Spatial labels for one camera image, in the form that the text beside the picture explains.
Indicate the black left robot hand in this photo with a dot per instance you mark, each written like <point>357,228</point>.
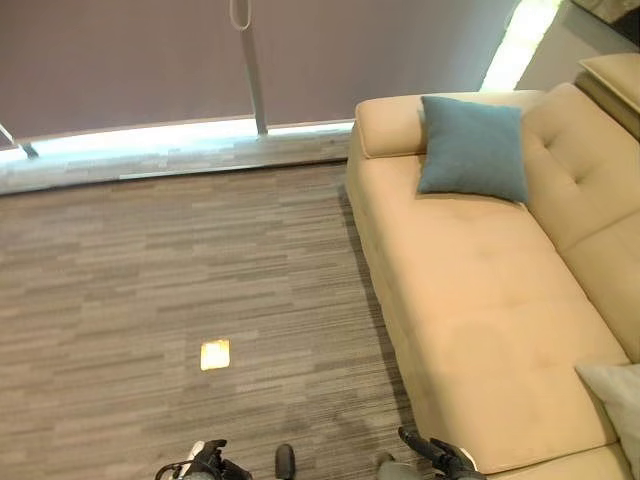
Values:
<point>215,462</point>

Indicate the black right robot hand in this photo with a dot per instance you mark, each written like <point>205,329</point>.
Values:
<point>447,457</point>

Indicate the beige fabric sofa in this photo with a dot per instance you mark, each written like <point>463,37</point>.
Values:
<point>475,280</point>

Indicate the beige sofa headrest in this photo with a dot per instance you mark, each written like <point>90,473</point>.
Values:
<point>615,82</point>

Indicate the dark robot foot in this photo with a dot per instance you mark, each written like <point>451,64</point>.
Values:
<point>285,462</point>

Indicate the brass floor socket plate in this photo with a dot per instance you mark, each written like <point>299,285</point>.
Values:
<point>215,355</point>

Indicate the pale grey cushion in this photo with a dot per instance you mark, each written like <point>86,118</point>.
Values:
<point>620,400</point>

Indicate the blue square cushion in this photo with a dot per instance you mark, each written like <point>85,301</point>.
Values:
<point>472,147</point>

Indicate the mauve roller blind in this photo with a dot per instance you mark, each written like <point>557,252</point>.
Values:
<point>125,65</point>

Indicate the white blind pull loop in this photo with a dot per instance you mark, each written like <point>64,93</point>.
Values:
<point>235,10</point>

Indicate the white window frame post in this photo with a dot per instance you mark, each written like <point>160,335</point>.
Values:
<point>255,85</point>
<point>22,142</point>

